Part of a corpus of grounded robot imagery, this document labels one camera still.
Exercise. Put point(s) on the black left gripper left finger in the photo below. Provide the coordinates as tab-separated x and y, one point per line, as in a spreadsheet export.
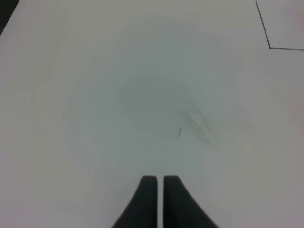
141	212

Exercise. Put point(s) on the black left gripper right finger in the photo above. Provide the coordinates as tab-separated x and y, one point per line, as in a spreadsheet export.
180	210

